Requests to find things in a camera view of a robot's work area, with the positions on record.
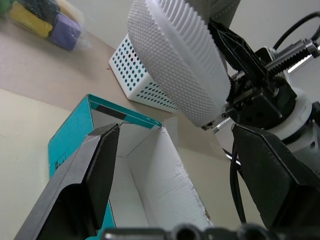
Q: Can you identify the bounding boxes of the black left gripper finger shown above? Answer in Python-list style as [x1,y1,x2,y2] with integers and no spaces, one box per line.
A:
[208,18,271,83]
[231,124,320,230]
[14,122,121,240]

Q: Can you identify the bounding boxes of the teal cardboard shoebox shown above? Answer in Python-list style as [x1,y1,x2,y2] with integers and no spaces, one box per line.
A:
[47,93,215,230]

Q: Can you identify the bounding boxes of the white perforated basket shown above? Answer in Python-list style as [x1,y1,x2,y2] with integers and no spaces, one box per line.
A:
[108,33,180,114]

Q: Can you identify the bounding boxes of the purple sponge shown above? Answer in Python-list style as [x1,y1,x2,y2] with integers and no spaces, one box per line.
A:
[48,12,83,51]

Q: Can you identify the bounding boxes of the clear plastic sponge bag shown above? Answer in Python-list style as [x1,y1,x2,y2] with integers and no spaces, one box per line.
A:
[0,0,93,53]

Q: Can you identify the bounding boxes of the yellow sponge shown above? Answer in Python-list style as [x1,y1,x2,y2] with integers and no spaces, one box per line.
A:
[9,1,54,39]

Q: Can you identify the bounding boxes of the green sponge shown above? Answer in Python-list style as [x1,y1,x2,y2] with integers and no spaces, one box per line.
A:
[0,0,14,16]

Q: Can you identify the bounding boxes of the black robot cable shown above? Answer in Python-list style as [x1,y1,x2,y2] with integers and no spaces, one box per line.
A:
[271,11,320,50]
[222,141,248,224]

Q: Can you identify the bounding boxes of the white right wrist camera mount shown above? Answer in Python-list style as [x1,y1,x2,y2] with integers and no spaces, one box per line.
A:
[261,46,314,144]

